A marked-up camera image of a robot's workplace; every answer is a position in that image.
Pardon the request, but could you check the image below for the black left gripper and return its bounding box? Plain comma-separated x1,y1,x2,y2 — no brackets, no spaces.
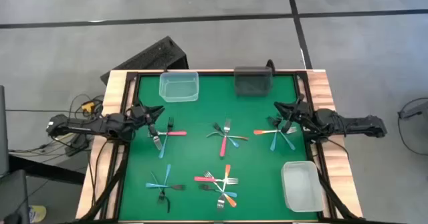
128,104,165,128

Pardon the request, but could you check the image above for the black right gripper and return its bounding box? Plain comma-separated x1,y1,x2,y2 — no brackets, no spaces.
274,99,315,131

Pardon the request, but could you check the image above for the clear plastic container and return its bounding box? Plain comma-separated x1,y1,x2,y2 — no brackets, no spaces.
158,71,200,103

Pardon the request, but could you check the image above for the dark smoked plastic container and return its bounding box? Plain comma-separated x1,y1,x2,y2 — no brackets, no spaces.
233,66,274,97

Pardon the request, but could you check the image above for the black clamp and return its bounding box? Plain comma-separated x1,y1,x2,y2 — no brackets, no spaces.
265,59,277,75

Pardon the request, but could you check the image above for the green table mat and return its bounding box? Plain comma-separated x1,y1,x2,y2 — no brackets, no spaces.
118,74,319,222

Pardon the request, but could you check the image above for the black perforated crate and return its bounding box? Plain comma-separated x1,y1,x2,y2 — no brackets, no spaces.
100,35,190,85

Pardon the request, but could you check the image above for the frosted white plastic container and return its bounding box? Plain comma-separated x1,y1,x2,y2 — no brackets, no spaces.
280,160,324,213

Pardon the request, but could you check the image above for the black stand base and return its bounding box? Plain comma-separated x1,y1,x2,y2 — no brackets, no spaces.
65,130,91,157

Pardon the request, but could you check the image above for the black beam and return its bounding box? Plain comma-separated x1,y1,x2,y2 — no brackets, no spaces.
8,154,86,185

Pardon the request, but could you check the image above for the grey stand leg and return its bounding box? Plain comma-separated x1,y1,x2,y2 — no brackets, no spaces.
397,100,428,120

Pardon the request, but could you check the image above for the grey panel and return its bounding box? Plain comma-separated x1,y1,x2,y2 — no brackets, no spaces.
0,85,9,177

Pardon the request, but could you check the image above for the yellow and blue object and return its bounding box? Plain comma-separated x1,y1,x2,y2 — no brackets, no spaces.
28,205,47,223

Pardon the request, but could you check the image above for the black floor cable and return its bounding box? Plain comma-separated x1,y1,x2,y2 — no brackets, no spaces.
5,93,104,118

